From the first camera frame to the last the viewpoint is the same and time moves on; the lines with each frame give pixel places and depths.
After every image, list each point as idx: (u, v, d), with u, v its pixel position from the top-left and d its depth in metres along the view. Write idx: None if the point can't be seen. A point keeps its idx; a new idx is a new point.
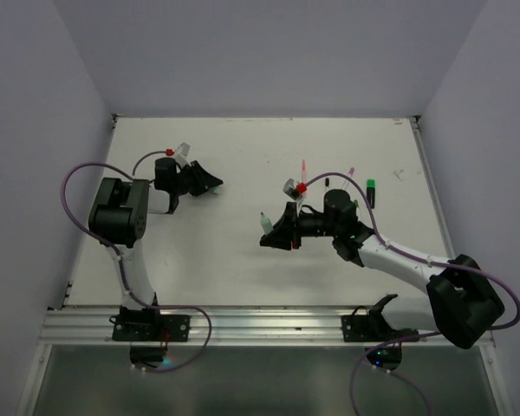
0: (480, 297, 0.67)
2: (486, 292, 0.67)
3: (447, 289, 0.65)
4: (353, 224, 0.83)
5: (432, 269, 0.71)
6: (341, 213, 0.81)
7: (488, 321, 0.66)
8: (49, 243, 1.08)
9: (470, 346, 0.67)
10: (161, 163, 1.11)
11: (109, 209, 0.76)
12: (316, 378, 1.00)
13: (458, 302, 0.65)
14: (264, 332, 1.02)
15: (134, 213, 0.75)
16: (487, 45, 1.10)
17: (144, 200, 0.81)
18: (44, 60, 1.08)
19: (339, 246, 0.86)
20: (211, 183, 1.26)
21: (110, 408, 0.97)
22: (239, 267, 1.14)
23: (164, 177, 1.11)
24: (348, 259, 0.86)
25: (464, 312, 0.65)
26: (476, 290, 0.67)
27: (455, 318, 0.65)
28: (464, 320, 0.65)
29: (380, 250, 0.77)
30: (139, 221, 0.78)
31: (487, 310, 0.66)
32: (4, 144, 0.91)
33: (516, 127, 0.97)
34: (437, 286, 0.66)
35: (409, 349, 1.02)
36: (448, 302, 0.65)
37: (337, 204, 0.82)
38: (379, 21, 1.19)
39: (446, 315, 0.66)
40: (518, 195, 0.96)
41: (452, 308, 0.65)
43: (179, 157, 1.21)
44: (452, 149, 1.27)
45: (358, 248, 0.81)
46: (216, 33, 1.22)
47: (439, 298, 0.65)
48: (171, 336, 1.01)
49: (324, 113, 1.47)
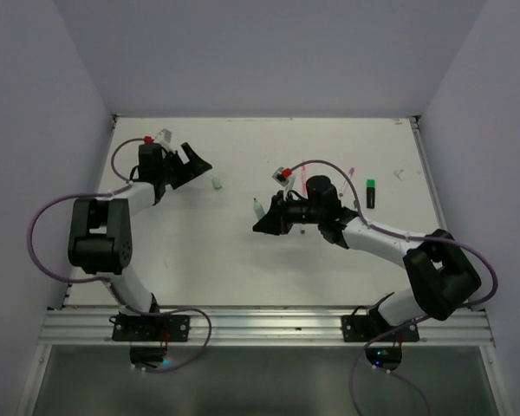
0: (456, 269, 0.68)
2: (463, 265, 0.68)
3: (424, 261, 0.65)
4: (335, 206, 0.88)
5: (410, 243, 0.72)
6: (323, 195, 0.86)
7: (464, 292, 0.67)
8: (49, 243, 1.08)
9: (445, 316, 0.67)
10: (146, 147, 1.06)
11: (88, 240, 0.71)
12: (317, 378, 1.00)
13: (435, 274, 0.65)
14: (264, 332, 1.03)
15: (117, 243, 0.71)
16: (486, 44, 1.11)
17: (126, 222, 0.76)
18: (44, 60, 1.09)
19: (324, 230, 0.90)
20: (195, 171, 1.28)
21: (109, 409, 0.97)
22: (238, 267, 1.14)
23: (150, 161, 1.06)
24: (333, 242, 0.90)
25: (441, 284, 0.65)
26: (452, 263, 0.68)
27: (432, 290, 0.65)
28: (440, 291, 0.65)
29: (361, 229, 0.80)
30: (126, 243, 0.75)
31: (463, 282, 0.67)
32: (4, 144, 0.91)
33: (516, 126, 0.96)
34: (414, 258, 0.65)
35: (409, 349, 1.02)
36: (425, 273, 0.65)
37: (318, 187, 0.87)
38: (378, 20, 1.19)
39: (424, 289, 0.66)
40: (518, 193, 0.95)
41: (430, 281, 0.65)
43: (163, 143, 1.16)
44: (451, 148, 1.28)
45: (342, 230, 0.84)
46: (216, 34, 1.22)
47: (417, 271, 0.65)
48: (171, 336, 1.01)
49: (324, 113, 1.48)
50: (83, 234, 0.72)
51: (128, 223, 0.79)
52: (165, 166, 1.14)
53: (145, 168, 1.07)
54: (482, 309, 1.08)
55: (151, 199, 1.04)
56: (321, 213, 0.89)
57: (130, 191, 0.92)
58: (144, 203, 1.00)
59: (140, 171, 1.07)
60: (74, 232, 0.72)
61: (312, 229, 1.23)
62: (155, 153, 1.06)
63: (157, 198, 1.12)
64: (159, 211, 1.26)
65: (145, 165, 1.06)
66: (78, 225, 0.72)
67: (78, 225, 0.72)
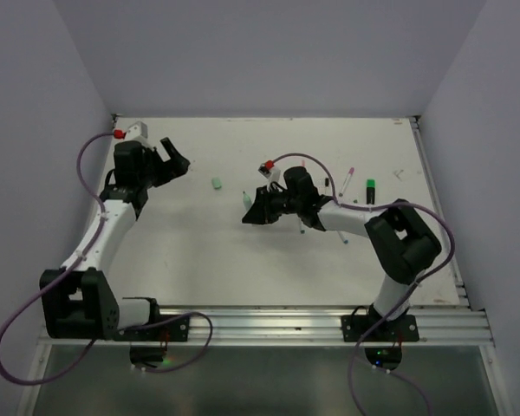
0: (416, 234, 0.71)
2: (424, 230, 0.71)
3: (382, 225, 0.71)
4: (311, 195, 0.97)
5: (373, 214, 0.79)
6: (299, 184, 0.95)
7: (425, 255, 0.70)
8: (49, 243, 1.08)
9: (409, 279, 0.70)
10: (122, 147, 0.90)
11: (68, 322, 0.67)
12: (316, 378, 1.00)
13: (393, 237, 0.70)
14: (264, 332, 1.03)
15: (101, 326, 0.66)
16: (486, 44, 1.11)
17: (105, 295, 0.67)
18: (44, 60, 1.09)
19: (302, 215, 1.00)
20: (178, 170, 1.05)
21: (109, 409, 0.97)
22: (238, 267, 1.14)
23: (127, 165, 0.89)
24: (311, 226, 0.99)
25: (399, 246, 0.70)
26: (411, 228, 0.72)
27: (391, 251, 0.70)
28: (399, 252, 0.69)
29: (332, 208, 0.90)
30: (111, 314, 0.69)
31: (422, 244, 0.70)
32: (4, 145, 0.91)
33: (516, 126, 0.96)
34: (373, 224, 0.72)
35: (409, 349, 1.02)
36: (383, 236, 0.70)
37: (294, 177, 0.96)
38: (378, 20, 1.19)
39: (385, 251, 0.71)
40: (518, 192, 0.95)
41: (387, 242, 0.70)
43: (140, 139, 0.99)
44: (451, 148, 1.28)
45: (319, 211, 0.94)
46: (216, 34, 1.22)
47: (376, 234, 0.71)
48: (171, 336, 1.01)
49: (323, 113, 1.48)
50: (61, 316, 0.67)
51: (107, 286, 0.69)
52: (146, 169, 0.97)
53: (122, 173, 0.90)
54: (482, 309, 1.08)
55: (130, 219, 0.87)
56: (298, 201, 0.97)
57: (104, 238, 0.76)
58: (122, 228, 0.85)
59: (116, 176, 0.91)
60: (50, 314, 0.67)
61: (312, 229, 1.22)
62: (132, 152, 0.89)
63: (139, 210, 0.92)
64: (159, 211, 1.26)
65: (121, 170, 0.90)
66: (52, 306, 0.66)
67: (52, 307, 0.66)
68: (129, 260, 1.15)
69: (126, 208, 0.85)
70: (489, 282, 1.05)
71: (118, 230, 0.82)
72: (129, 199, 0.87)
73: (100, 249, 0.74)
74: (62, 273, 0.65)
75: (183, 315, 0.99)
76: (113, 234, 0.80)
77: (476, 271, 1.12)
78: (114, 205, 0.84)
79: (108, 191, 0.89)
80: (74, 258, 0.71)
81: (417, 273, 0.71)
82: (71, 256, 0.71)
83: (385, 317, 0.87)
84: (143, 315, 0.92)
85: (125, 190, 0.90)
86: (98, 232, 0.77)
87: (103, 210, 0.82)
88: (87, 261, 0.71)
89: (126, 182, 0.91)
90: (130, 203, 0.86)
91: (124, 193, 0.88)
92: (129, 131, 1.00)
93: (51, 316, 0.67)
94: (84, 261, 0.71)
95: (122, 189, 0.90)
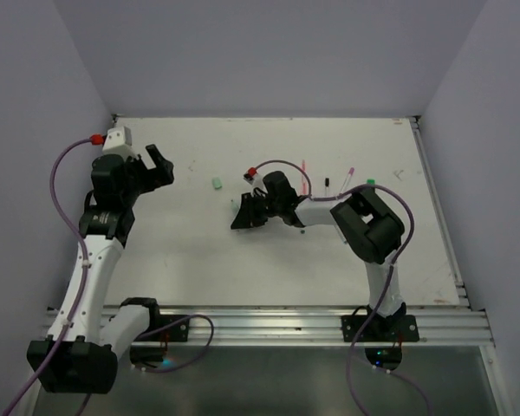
0: (380, 216, 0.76)
2: (384, 211, 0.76)
3: (346, 210, 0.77)
4: (289, 195, 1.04)
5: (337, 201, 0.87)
6: (276, 186, 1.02)
7: (389, 234, 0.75)
8: (50, 243, 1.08)
9: (376, 258, 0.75)
10: (99, 167, 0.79)
11: (67, 386, 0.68)
12: (317, 378, 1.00)
13: (357, 220, 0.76)
14: (265, 332, 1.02)
15: (100, 385, 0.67)
16: (487, 44, 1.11)
17: (98, 359, 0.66)
18: (44, 60, 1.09)
19: (282, 214, 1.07)
20: (164, 178, 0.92)
21: (109, 409, 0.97)
22: (238, 267, 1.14)
23: (107, 187, 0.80)
24: (291, 224, 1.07)
25: (363, 229, 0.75)
26: (374, 211, 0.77)
27: (356, 234, 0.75)
28: (363, 234, 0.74)
29: (307, 204, 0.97)
30: (109, 368, 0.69)
31: (386, 224, 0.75)
32: (4, 145, 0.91)
33: (516, 126, 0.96)
34: (339, 211, 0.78)
35: (409, 349, 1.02)
36: (347, 219, 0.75)
37: (272, 180, 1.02)
38: (378, 20, 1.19)
39: (352, 235, 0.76)
40: (519, 192, 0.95)
41: (353, 226, 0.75)
43: (125, 149, 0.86)
44: (451, 149, 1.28)
45: (296, 209, 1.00)
46: (216, 33, 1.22)
47: (341, 220, 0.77)
48: (171, 336, 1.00)
49: (323, 113, 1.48)
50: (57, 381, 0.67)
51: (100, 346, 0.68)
52: (130, 185, 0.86)
53: (103, 197, 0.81)
54: (482, 309, 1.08)
55: (117, 254, 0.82)
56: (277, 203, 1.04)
57: (88, 294, 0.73)
58: (110, 268, 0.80)
59: (97, 199, 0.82)
60: (48, 380, 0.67)
61: (312, 229, 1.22)
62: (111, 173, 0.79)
63: (125, 235, 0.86)
64: (159, 211, 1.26)
65: (101, 193, 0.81)
66: (47, 375, 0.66)
67: (48, 377, 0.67)
68: (129, 260, 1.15)
69: (109, 247, 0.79)
70: (489, 282, 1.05)
71: (105, 274, 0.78)
72: (113, 232, 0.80)
73: (87, 309, 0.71)
74: (51, 352, 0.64)
75: (184, 318, 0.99)
76: (100, 282, 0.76)
77: (476, 271, 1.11)
78: (97, 244, 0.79)
79: (89, 218, 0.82)
80: (60, 328, 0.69)
81: (384, 251, 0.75)
82: (57, 322, 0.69)
83: (375, 310, 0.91)
84: (143, 324, 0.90)
85: (107, 217, 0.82)
86: (84, 285, 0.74)
87: (85, 256, 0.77)
88: (74, 328, 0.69)
89: (108, 206, 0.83)
90: (113, 238, 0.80)
91: (106, 223, 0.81)
92: (109, 136, 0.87)
93: (48, 381, 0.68)
94: (71, 328, 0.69)
95: (104, 216, 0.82)
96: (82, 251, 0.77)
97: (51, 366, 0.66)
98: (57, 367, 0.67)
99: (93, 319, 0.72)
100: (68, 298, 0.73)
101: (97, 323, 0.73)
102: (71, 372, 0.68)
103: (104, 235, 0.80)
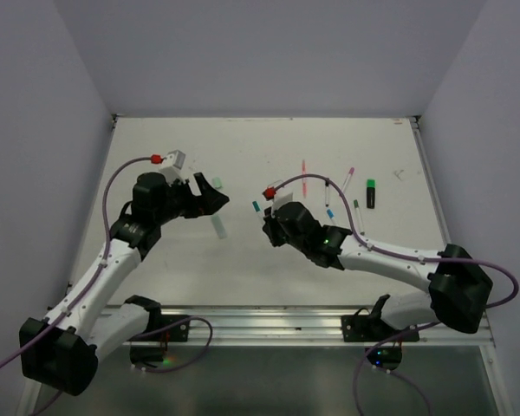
0: (474, 281, 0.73)
2: (478, 276, 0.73)
3: (448, 287, 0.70)
4: (316, 230, 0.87)
5: (425, 265, 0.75)
6: (302, 225, 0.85)
7: (485, 301, 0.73)
8: (50, 243, 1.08)
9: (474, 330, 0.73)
10: (143, 184, 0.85)
11: (42, 371, 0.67)
12: (317, 378, 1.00)
13: (461, 295, 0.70)
14: (264, 332, 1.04)
15: (73, 381, 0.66)
16: (487, 43, 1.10)
17: (80, 356, 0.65)
18: (43, 58, 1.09)
19: (312, 256, 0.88)
20: (205, 207, 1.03)
21: (110, 408, 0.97)
22: (239, 268, 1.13)
23: (144, 202, 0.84)
24: (327, 265, 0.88)
25: (467, 302, 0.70)
26: (469, 276, 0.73)
27: (461, 312, 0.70)
28: (468, 311, 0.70)
29: (360, 252, 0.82)
30: (86, 371, 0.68)
31: (483, 292, 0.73)
32: (5, 144, 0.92)
33: (517, 125, 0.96)
34: (439, 287, 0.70)
35: (409, 349, 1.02)
36: (452, 299, 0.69)
37: (295, 219, 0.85)
38: (377, 20, 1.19)
39: (452, 310, 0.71)
40: None
41: (457, 303, 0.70)
43: (172, 171, 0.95)
44: (452, 148, 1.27)
45: (338, 254, 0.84)
46: (217, 35, 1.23)
47: (446, 298, 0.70)
48: (171, 336, 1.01)
49: (324, 113, 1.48)
50: (35, 367, 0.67)
51: (87, 346, 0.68)
52: (165, 206, 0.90)
53: (139, 209, 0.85)
54: None
55: (133, 264, 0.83)
56: (304, 243, 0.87)
57: (94, 290, 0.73)
58: (123, 276, 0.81)
59: (133, 210, 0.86)
60: (27, 362, 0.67)
61: None
62: (152, 191, 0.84)
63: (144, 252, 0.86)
64: None
65: (138, 206, 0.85)
66: (29, 358, 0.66)
67: (29, 359, 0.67)
68: None
69: (133, 252, 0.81)
70: None
71: (116, 279, 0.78)
72: (137, 242, 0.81)
73: (87, 305, 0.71)
74: (39, 334, 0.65)
75: (186, 318, 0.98)
76: (109, 285, 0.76)
77: None
78: (119, 250, 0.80)
79: (120, 225, 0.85)
80: (58, 314, 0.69)
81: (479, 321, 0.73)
82: (56, 309, 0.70)
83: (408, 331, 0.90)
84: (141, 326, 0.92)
85: (137, 228, 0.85)
86: (94, 280, 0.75)
87: (106, 256, 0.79)
88: (69, 319, 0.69)
89: (139, 219, 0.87)
90: (135, 248, 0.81)
91: (133, 234, 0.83)
92: (165, 158, 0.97)
93: (28, 364, 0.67)
94: (67, 318, 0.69)
95: (134, 227, 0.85)
96: (104, 250, 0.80)
97: (34, 349, 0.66)
98: (40, 354, 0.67)
99: (88, 317, 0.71)
100: (76, 289, 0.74)
101: (93, 321, 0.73)
102: (50, 363, 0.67)
103: (127, 243, 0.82)
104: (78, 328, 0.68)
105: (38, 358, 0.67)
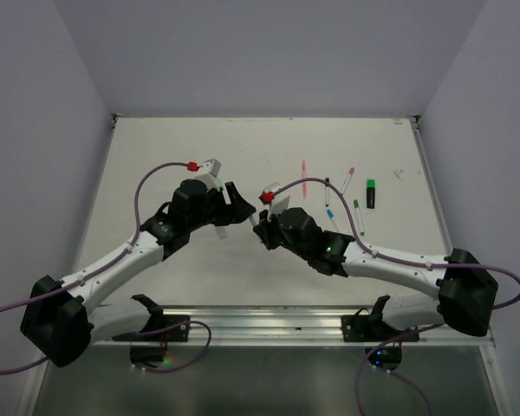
0: (480, 284, 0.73)
2: (484, 278, 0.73)
3: (457, 292, 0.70)
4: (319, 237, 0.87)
5: (432, 272, 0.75)
6: (304, 232, 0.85)
7: (491, 303, 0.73)
8: (50, 243, 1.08)
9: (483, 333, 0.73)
10: (185, 189, 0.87)
11: (36, 330, 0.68)
12: (317, 378, 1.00)
13: (470, 299, 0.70)
14: (265, 332, 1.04)
15: (61, 348, 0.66)
16: (487, 42, 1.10)
17: (75, 328, 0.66)
18: (43, 58, 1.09)
19: (315, 263, 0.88)
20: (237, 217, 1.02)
21: (110, 408, 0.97)
22: (239, 268, 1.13)
23: (182, 206, 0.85)
24: (330, 273, 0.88)
25: (475, 306, 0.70)
26: (475, 279, 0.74)
27: (471, 317, 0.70)
28: (477, 315, 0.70)
29: (365, 259, 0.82)
30: (75, 343, 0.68)
31: (489, 294, 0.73)
32: (4, 144, 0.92)
33: (517, 124, 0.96)
34: (449, 293, 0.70)
35: (409, 349, 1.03)
36: (462, 304, 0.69)
37: (299, 226, 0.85)
38: (377, 20, 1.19)
39: (463, 315, 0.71)
40: None
41: (466, 308, 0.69)
43: (209, 178, 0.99)
44: (452, 148, 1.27)
45: (341, 262, 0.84)
46: (217, 34, 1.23)
47: (456, 304, 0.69)
48: (171, 336, 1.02)
49: (324, 113, 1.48)
50: (33, 323, 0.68)
51: (86, 322, 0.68)
52: (201, 213, 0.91)
53: (175, 211, 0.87)
54: None
55: (156, 261, 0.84)
56: (307, 250, 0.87)
57: (112, 270, 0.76)
58: (143, 267, 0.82)
59: (171, 211, 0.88)
60: (28, 317, 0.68)
61: None
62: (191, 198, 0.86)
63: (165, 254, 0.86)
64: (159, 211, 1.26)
65: (175, 209, 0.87)
66: (32, 314, 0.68)
67: (30, 315, 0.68)
68: None
69: (159, 250, 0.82)
70: None
71: (135, 268, 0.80)
72: (164, 241, 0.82)
73: (101, 282, 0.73)
74: (50, 292, 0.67)
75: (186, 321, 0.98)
76: (126, 271, 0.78)
77: None
78: (146, 242, 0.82)
79: (154, 222, 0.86)
80: (73, 280, 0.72)
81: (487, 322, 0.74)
82: (74, 275, 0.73)
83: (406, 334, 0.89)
84: (139, 325, 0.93)
85: (168, 228, 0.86)
86: (115, 261, 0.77)
87: (133, 243, 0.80)
88: (82, 288, 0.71)
89: (173, 221, 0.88)
90: (161, 245, 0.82)
91: (163, 233, 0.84)
92: (201, 165, 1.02)
93: (28, 318, 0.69)
94: (80, 287, 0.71)
95: (167, 227, 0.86)
96: (133, 239, 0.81)
97: (40, 306, 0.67)
98: (42, 314, 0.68)
99: (97, 295, 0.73)
100: (97, 263, 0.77)
101: (100, 297, 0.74)
102: (48, 325, 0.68)
103: (155, 238, 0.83)
104: (86, 299, 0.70)
105: (41, 316, 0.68)
